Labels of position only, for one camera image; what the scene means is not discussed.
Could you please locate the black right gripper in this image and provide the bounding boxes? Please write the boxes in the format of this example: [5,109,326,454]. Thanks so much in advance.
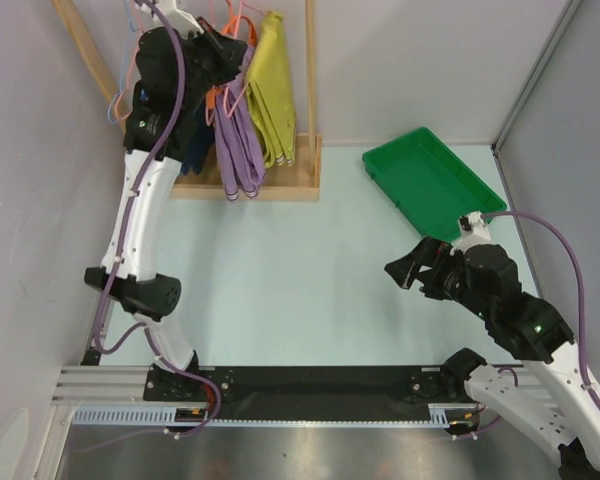
[383,233,491,318]

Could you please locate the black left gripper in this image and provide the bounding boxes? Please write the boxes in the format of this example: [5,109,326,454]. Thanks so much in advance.
[176,15,246,111]

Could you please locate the yellow trousers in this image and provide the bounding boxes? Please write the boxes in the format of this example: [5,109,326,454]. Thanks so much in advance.
[245,11,296,168]

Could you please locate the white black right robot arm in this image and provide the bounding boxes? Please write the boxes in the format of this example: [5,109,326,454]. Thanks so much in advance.
[384,237,600,479]

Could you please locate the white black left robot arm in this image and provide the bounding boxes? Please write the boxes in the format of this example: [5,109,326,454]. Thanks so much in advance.
[84,18,247,400]

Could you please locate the navy blue trousers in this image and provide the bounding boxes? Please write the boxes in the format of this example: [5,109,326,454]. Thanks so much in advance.
[180,119,215,176]

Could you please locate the purple trousers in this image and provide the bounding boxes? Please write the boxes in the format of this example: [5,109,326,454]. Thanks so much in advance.
[214,75,265,201]

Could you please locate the green plastic tray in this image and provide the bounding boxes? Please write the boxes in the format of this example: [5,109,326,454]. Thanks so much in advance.
[362,127,507,242]

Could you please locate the wooden clothes rack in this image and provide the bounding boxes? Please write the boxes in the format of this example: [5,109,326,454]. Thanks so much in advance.
[52,0,323,203]

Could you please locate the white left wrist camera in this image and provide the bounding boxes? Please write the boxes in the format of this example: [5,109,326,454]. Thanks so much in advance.
[152,0,204,38]

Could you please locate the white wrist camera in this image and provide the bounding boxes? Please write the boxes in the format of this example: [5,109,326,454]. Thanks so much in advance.
[152,0,204,38]
[453,211,492,252]

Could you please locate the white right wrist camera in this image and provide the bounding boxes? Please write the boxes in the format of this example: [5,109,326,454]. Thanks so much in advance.
[453,211,492,252]

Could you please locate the light blue wire hanger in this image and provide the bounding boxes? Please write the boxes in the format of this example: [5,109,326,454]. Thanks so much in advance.
[107,1,142,125]

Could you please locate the white cable duct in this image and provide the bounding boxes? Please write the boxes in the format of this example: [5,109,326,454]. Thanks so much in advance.
[72,404,481,429]

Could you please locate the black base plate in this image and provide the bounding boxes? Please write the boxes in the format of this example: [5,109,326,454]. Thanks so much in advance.
[143,363,481,422]

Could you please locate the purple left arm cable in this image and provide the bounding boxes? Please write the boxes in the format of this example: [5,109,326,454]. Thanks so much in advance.
[92,0,224,441]

